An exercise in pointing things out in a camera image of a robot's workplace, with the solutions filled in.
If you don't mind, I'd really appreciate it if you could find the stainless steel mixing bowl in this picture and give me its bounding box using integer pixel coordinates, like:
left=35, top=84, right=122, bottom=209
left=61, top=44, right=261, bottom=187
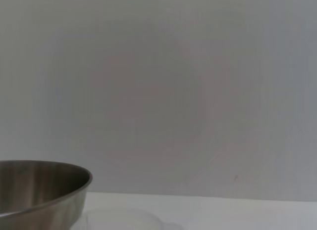
left=0, top=160, right=94, bottom=230

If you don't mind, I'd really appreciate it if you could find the clear plastic measuring cup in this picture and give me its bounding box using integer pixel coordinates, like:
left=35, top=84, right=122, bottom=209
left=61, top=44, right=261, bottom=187
left=83, top=207, right=184, bottom=230

